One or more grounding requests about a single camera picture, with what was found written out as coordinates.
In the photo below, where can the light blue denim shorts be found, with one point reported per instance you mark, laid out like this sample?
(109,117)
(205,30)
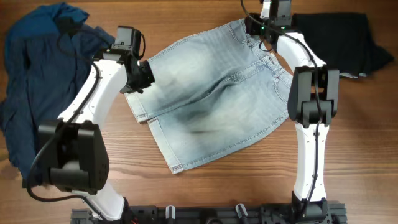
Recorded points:
(214,93)

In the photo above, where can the dark blue shirt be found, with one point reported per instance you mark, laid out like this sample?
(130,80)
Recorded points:
(46,56)

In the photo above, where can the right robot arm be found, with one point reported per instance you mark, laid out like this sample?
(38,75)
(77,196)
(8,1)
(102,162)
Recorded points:
(312,104)

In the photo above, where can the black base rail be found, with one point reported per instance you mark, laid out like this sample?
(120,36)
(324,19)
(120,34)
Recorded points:
(205,214)

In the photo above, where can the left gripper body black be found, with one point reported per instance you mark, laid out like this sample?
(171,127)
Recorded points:
(143,78)

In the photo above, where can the black folded garment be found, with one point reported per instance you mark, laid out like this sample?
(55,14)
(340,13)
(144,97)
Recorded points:
(344,41)

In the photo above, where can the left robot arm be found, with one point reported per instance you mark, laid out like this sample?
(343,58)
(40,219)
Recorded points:
(72,155)

